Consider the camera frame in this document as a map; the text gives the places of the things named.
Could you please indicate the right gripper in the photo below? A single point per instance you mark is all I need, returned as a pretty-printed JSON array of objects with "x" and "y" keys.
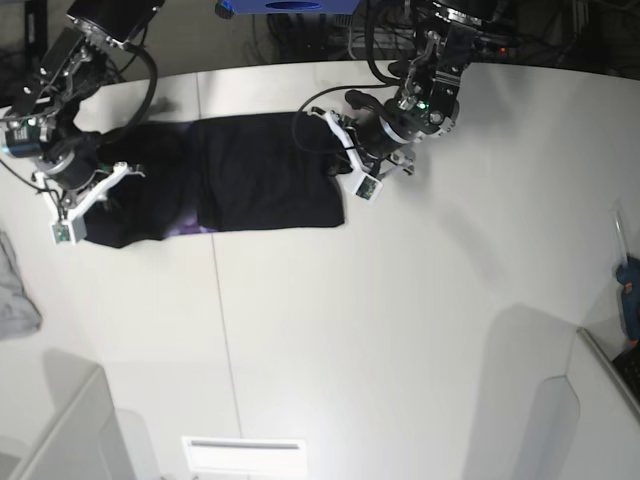
[{"x": 72, "y": 170}]

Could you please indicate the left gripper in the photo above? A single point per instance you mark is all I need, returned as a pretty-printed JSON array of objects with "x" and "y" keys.
[{"x": 376, "y": 138}]

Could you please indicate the black T-shirt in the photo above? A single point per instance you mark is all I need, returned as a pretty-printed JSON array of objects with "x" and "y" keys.
[{"x": 227, "y": 174}]

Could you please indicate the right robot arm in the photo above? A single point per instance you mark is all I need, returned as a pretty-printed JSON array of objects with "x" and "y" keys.
[{"x": 40, "y": 125}]

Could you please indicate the white power strip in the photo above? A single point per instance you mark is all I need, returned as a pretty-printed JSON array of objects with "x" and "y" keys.
[{"x": 396, "y": 43}]

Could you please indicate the grey cloth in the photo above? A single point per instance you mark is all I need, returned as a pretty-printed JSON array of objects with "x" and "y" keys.
[{"x": 19, "y": 315}]

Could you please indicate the blue box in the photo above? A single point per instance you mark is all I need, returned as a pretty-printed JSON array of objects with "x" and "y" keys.
[{"x": 291, "y": 6}]

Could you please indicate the blue glue gun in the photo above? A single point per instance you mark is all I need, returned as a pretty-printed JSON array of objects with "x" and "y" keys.
[{"x": 627, "y": 276}]

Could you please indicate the white paper label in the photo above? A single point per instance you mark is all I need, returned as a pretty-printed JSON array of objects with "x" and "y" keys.
[{"x": 250, "y": 457}]

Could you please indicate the black keyboard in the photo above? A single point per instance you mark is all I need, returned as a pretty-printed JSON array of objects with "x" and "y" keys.
[{"x": 628, "y": 366}]

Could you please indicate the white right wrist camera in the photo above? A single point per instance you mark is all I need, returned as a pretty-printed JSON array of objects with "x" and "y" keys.
[{"x": 68, "y": 208}]

